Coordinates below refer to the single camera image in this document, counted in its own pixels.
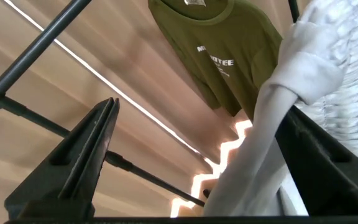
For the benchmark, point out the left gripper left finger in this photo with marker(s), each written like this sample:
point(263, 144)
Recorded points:
point(79, 161)

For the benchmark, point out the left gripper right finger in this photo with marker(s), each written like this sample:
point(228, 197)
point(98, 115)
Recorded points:
point(328, 180)

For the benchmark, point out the green long-sleeved shirt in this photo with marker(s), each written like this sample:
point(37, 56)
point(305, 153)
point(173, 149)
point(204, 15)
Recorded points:
point(216, 37)

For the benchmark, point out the black clothes rack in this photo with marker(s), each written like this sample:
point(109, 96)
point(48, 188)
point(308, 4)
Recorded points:
point(26, 54)

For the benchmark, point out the beige curtain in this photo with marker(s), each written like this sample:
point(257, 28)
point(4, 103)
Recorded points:
point(73, 62)

